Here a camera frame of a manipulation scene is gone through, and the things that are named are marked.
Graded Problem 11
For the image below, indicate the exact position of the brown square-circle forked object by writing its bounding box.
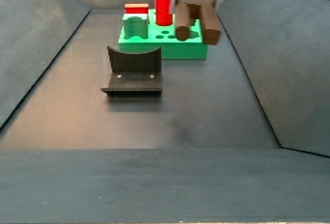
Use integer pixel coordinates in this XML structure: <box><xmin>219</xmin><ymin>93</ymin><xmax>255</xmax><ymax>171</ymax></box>
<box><xmin>173</xmin><ymin>0</ymin><xmax>220</xmax><ymax>45</ymax></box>

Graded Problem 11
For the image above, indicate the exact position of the green shape-sorter fixture block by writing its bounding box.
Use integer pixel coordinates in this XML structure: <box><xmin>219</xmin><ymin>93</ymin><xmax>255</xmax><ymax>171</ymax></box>
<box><xmin>117</xmin><ymin>9</ymin><xmax>207</xmax><ymax>60</ymax></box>

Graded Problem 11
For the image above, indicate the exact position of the black curved regrasp stand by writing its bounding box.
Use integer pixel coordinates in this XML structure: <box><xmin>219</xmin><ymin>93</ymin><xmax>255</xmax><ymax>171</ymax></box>
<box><xmin>100</xmin><ymin>46</ymin><xmax>162</xmax><ymax>95</ymax></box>

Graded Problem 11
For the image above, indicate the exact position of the red cylinder peg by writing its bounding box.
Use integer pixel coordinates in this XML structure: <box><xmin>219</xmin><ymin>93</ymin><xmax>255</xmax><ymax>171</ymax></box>
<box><xmin>154</xmin><ymin>0</ymin><xmax>172</xmax><ymax>26</ymax></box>

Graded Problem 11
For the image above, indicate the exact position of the red rectangular block peg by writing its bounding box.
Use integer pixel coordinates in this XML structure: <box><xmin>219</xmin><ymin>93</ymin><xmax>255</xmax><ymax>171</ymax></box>
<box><xmin>124</xmin><ymin>3</ymin><xmax>149</xmax><ymax>14</ymax></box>

